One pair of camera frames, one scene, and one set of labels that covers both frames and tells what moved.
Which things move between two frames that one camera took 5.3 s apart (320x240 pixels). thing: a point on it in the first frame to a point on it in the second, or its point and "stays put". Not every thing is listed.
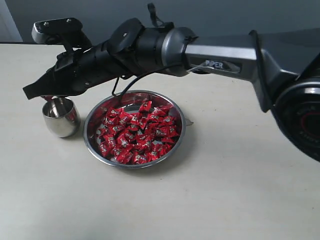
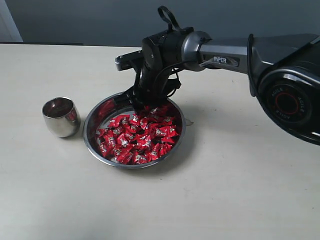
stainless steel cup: x=62 y=117 stays put
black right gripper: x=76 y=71 to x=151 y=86
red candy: x=170 y=131 stays put
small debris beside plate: x=188 y=122 stays put
